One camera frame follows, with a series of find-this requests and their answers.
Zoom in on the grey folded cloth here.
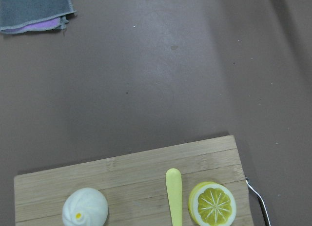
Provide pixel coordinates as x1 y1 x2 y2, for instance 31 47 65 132
0 0 76 34

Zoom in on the yellow plastic knife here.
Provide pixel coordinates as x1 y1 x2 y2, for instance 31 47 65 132
165 168 183 226

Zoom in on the thick lemon half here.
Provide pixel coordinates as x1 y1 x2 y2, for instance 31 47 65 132
188 182 237 226

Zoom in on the white steamed bun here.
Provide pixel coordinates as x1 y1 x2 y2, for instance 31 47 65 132
62 188 109 226

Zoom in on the bamboo cutting board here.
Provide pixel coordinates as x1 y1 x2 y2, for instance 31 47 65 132
14 135 253 226

